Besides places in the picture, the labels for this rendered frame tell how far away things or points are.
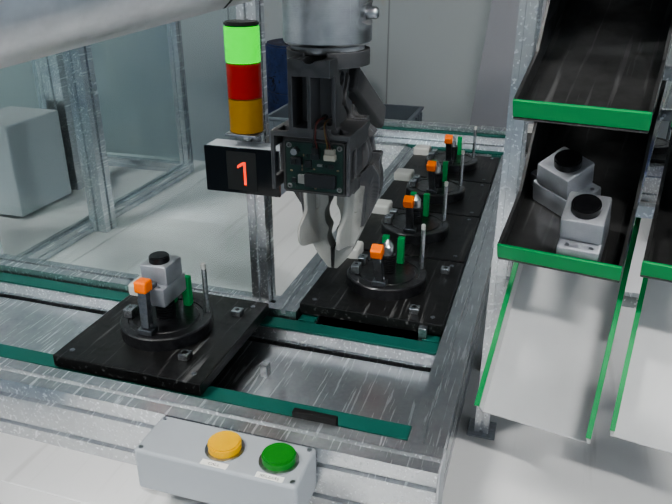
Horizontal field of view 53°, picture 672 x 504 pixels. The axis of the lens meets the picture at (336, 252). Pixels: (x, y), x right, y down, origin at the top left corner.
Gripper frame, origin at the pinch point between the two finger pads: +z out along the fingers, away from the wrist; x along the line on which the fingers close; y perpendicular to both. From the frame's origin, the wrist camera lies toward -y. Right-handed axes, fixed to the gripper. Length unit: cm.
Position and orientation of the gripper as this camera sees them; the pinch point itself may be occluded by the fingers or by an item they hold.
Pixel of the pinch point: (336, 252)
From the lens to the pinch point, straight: 67.1
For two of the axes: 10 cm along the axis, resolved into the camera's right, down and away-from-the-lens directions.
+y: -3.1, 3.9, -8.7
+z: 0.0, 9.1, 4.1
